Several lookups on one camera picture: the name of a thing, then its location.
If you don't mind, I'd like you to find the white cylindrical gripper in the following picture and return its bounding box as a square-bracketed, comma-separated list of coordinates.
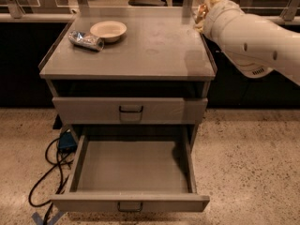
[194, 0, 245, 41]

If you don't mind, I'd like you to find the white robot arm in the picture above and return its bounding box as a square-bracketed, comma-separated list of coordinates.
[195, 0, 300, 84]

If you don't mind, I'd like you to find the grey metal drawer cabinet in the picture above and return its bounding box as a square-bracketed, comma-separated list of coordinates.
[40, 7, 216, 140]

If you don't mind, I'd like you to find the closed grey upper drawer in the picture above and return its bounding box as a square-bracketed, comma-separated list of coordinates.
[52, 97, 207, 125]

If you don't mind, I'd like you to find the open grey middle drawer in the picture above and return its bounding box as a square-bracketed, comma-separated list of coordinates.
[52, 136, 210, 213]

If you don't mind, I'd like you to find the black office chair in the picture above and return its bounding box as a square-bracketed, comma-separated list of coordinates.
[128, 0, 168, 7]

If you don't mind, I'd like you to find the blue power adapter box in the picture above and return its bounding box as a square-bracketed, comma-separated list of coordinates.
[57, 131, 77, 153]

